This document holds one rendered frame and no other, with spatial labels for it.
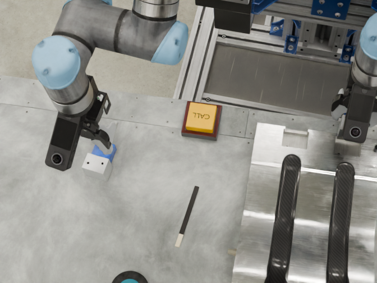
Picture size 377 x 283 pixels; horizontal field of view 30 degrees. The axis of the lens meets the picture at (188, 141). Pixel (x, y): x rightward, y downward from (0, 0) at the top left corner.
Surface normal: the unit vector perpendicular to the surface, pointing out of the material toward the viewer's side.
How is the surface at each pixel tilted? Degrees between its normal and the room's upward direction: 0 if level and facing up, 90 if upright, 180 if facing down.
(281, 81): 0
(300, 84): 0
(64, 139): 30
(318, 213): 2
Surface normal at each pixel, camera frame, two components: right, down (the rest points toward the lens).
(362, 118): -0.15, 0.13
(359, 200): -0.07, -0.32
